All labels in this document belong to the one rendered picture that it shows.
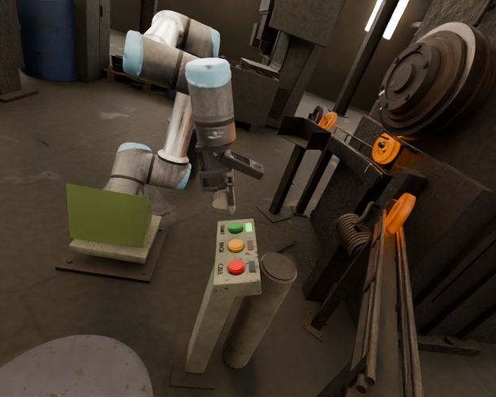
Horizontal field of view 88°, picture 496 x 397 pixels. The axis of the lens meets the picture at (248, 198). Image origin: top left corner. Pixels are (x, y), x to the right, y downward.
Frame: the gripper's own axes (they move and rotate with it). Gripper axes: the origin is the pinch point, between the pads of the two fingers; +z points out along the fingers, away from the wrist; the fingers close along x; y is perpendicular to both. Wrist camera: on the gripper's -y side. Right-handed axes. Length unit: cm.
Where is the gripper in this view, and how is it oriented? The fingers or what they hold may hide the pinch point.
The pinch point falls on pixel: (233, 209)
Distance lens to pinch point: 71.9
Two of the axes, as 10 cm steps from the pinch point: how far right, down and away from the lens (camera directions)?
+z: 0.6, 8.4, 5.4
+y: -10.0, 0.8, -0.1
